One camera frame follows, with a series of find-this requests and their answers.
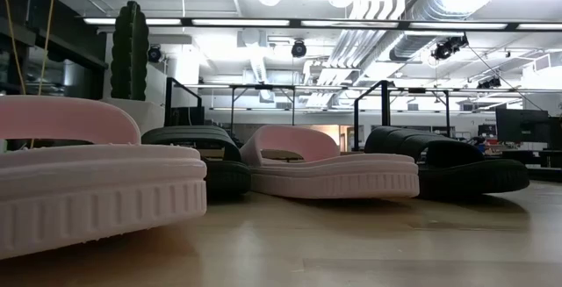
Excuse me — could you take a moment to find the black foam slide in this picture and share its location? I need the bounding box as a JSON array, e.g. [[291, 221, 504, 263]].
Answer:
[[140, 125, 252, 198], [364, 125, 531, 200]]

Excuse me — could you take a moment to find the pink foam slide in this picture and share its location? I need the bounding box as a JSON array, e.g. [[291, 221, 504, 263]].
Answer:
[[0, 94, 208, 261], [239, 124, 421, 200]]

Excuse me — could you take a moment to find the black metal wooden-board shelf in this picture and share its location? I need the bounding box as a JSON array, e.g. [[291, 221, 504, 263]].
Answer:
[[164, 76, 391, 165]]

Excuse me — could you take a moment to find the green cactus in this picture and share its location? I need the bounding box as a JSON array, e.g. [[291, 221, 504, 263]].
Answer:
[[110, 0, 150, 102]]

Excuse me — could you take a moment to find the black computer monitor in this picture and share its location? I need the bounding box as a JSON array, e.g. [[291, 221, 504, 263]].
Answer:
[[495, 108, 550, 143]]

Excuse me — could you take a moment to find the black background workstation frame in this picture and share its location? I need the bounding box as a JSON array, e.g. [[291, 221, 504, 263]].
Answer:
[[227, 83, 297, 137], [390, 87, 451, 138]]

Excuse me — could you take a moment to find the black ceiling light rail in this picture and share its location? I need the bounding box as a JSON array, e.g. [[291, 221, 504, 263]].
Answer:
[[82, 15, 562, 33]]

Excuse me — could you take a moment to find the silver ventilation duct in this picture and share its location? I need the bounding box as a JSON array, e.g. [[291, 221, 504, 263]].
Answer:
[[388, 0, 500, 62]]

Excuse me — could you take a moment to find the black aluminium rig frame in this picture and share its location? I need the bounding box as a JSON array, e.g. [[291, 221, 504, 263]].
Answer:
[[525, 165, 562, 183]]

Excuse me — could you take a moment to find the yellow cable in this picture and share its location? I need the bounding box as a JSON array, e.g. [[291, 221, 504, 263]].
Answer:
[[0, 0, 58, 150]]

